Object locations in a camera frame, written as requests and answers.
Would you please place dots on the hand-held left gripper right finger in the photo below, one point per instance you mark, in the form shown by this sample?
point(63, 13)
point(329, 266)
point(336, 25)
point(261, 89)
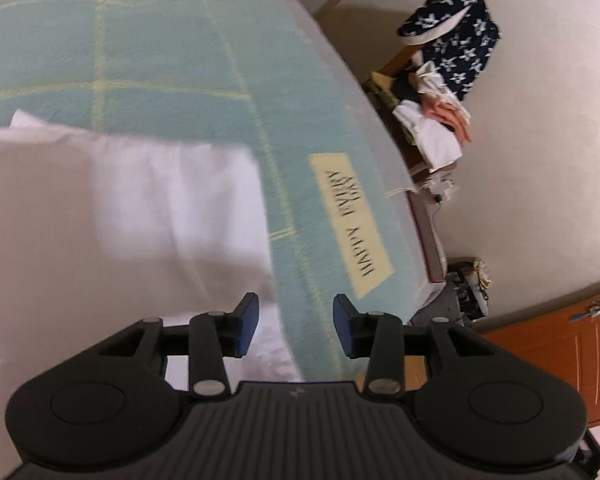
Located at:
point(344, 322)

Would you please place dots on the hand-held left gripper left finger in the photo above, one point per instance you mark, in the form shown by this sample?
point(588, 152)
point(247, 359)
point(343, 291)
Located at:
point(247, 322)

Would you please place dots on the white t-shirt gold circle print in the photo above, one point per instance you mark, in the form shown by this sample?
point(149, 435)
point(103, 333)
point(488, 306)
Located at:
point(130, 220)

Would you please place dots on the white folded clothes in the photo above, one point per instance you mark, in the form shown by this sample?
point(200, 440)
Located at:
point(430, 135)

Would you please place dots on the dark box of clutter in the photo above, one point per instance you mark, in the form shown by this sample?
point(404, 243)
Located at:
point(467, 290)

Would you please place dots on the white power adapter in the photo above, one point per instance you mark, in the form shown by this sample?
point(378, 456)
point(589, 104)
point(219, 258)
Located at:
point(440, 187)

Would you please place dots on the orange wooden door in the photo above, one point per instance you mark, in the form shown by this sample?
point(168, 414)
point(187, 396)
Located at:
point(555, 360)

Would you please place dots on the wooden chair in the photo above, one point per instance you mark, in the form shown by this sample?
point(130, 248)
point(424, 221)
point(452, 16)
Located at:
point(392, 62)

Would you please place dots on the navy star print garment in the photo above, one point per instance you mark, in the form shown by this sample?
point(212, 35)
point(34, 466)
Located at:
point(460, 35)

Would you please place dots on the dark red bed frame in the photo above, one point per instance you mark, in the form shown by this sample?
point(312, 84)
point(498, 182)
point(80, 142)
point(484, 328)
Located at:
point(430, 240)

